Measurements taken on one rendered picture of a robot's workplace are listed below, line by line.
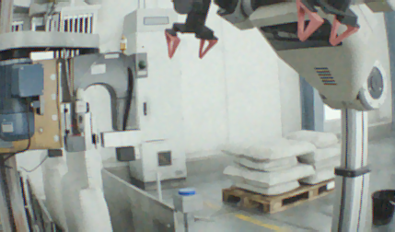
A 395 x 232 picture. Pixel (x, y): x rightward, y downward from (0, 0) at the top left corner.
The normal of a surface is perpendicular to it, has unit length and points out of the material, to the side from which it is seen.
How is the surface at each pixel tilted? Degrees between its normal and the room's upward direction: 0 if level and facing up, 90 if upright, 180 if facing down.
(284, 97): 90
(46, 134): 90
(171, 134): 90
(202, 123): 90
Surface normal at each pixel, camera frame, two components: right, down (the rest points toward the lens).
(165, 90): 0.47, 0.04
